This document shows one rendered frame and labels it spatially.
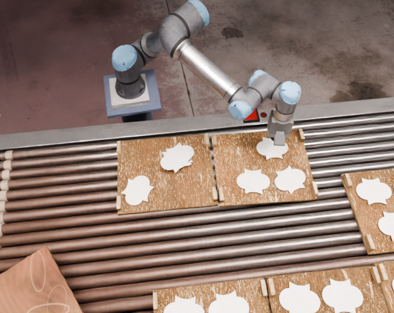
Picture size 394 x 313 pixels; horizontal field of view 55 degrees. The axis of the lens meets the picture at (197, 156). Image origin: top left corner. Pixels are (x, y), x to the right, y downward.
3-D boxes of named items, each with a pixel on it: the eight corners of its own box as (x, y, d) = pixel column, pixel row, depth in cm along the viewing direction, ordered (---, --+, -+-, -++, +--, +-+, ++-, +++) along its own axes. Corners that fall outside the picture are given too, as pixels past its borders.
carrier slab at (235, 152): (211, 136, 175) (211, 134, 173) (299, 131, 176) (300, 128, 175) (219, 207, 157) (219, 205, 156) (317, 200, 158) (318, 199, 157)
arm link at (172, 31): (146, 23, 136) (249, 112, 129) (167, 8, 140) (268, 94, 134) (143, 44, 146) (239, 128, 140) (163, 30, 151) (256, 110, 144)
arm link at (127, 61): (110, 74, 184) (104, 53, 172) (130, 59, 189) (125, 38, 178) (127, 87, 179) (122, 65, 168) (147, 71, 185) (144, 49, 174)
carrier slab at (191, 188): (117, 143, 173) (117, 141, 171) (207, 135, 175) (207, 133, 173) (117, 215, 155) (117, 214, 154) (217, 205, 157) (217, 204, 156)
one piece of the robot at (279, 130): (273, 127, 141) (266, 150, 155) (297, 128, 141) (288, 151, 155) (271, 102, 147) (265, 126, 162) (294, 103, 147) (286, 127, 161)
